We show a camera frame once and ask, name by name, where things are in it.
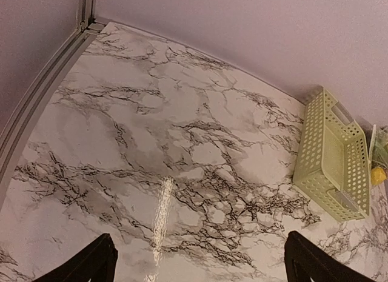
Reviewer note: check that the yellow fake lemon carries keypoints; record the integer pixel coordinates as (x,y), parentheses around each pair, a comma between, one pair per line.
(378,175)

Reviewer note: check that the clear zip top bag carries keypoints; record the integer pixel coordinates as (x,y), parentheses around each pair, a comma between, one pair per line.
(378,148)

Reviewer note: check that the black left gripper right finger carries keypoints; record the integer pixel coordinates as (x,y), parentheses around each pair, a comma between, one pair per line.
(305,261)

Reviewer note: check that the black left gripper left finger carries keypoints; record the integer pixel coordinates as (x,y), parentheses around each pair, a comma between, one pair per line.
(95,262)

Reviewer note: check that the left aluminium frame post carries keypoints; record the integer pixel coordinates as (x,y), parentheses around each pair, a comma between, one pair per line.
(40,42)

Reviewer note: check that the pale green perforated basket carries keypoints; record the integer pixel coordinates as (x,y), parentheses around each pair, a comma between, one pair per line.
(332,166)

